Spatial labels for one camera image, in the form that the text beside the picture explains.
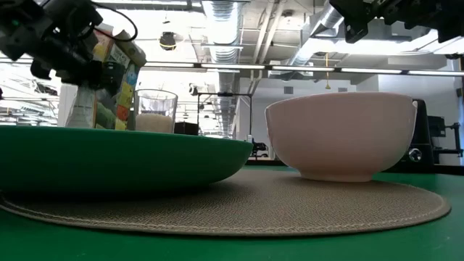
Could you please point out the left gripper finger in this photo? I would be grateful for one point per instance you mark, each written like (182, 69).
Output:
(112, 74)

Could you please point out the colourful cereal box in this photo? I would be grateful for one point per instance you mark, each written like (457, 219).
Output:
(108, 116)

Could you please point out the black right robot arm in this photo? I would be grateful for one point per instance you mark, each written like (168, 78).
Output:
(449, 21)

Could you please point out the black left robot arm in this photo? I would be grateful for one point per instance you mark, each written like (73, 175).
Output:
(21, 25)

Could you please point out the ceiling light strip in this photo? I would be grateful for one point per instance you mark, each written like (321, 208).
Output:
(371, 71)
(302, 68)
(435, 73)
(203, 66)

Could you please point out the black ceiling dome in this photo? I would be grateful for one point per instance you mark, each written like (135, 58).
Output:
(167, 41)

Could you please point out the glass of milk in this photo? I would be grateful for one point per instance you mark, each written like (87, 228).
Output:
(156, 123)

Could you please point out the green plate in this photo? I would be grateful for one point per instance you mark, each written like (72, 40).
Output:
(108, 159)

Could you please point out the white bowl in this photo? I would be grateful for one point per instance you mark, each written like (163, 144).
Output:
(340, 137)

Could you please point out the black equipment stand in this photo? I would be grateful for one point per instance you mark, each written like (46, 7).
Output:
(436, 127)

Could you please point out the black toaster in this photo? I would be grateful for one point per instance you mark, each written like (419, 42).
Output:
(422, 137)

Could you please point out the round beige placemat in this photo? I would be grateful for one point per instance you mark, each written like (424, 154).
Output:
(253, 206)

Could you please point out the green felt table mat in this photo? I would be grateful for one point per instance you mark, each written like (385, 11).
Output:
(232, 250)

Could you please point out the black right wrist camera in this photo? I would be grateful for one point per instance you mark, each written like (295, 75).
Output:
(357, 30)

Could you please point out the silver ventilation duct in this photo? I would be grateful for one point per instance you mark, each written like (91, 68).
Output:
(319, 29)
(221, 29)

